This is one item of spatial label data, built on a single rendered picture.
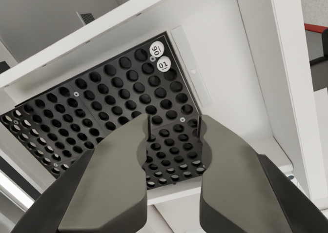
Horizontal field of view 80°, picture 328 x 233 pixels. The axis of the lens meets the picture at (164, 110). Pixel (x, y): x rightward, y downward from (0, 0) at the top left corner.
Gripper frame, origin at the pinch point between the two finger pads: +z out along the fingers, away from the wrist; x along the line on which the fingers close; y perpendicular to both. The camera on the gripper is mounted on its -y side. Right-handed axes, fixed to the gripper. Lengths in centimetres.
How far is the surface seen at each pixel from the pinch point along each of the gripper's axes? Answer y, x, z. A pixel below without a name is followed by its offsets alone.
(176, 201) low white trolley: 36.8, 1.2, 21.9
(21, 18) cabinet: -4.8, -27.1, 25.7
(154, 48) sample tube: -3.3, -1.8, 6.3
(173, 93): 1.4, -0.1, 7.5
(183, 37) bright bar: -3.3, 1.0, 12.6
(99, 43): -2.5, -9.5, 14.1
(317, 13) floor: -3, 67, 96
